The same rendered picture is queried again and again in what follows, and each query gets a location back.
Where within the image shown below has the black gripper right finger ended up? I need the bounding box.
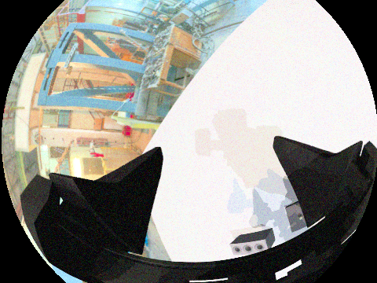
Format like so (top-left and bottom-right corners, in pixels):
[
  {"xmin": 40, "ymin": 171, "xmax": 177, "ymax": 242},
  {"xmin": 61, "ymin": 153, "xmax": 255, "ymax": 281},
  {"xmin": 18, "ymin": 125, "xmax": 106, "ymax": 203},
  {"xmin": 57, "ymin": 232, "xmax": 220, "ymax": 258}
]
[{"xmin": 273, "ymin": 135, "xmax": 362, "ymax": 227}]

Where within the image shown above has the grey plate with holes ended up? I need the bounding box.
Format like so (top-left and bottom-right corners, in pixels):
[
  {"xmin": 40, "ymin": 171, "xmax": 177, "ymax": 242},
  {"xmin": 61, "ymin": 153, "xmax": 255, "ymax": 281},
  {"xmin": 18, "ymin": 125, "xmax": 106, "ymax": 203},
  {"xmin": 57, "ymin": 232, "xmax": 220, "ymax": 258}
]
[{"xmin": 229, "ymin": 229, "xmax": 276, "ymax": 255}]

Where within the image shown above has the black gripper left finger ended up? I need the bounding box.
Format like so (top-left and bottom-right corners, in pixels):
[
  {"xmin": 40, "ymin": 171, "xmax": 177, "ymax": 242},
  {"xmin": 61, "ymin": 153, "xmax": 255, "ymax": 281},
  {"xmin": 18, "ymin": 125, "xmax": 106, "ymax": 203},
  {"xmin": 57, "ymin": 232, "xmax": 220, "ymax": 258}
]
[{"xmin": 49, "ymin": 147, "xmax": 163, "ymax": 255}]

